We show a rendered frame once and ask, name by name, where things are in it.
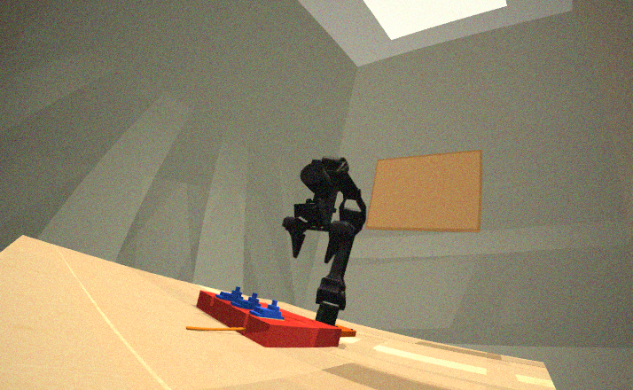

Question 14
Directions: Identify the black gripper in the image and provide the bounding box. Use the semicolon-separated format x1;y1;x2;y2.
282;197;356;263

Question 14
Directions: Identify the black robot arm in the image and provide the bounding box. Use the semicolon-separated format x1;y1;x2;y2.
294;156;366;328

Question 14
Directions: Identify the blue micro servo with yellow cable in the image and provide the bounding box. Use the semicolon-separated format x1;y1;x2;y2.
186;300;285;332

